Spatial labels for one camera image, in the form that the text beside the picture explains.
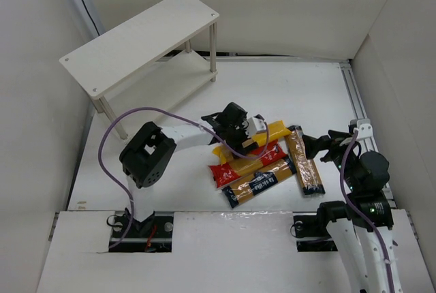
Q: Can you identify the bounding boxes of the yellow spaghetti bag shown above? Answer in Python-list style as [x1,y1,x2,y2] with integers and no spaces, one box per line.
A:
[212,120,291,165]

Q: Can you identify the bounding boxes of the red spaghetti bag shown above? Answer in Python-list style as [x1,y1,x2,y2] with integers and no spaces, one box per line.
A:
[208,140,286,188]

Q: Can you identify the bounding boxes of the navy label spaghetti bag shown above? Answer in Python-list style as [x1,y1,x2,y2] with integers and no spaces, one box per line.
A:
[221,157,296,209]

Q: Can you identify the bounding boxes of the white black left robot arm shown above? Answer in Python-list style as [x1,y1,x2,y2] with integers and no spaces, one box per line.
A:
[119,102,265,237]

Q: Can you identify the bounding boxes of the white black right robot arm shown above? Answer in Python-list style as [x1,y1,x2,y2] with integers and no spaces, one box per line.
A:
[293,119,402,292]

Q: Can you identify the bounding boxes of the white two-tier shelf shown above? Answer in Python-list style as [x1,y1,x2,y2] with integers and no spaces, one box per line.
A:
[59,0,219,129]

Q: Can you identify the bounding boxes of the clear navy-end spaghetti bag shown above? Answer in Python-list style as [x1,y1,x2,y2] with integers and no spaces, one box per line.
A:
[285,125,326,196]

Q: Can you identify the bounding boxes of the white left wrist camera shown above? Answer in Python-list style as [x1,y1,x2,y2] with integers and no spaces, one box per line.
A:
[246,115,266,137]

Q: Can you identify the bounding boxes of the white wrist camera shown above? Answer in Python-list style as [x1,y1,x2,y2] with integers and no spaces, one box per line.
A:
[246,115,266,137]
[349,119,373,141]

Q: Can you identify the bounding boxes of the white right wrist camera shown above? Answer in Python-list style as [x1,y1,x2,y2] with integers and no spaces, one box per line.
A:
[349,119,373,141]

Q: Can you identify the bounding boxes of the aluminium frame rail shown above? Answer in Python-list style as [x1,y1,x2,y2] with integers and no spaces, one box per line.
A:
[339,61,397,209]

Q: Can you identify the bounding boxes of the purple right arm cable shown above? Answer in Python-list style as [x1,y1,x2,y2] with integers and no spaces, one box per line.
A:
[339,129,396,293]

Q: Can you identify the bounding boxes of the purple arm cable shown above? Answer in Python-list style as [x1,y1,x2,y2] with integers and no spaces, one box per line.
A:
[97,106,270,250]
[339,129,396,293]

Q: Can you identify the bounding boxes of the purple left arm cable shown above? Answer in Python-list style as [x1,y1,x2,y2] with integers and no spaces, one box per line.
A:
[97,106,270,250]

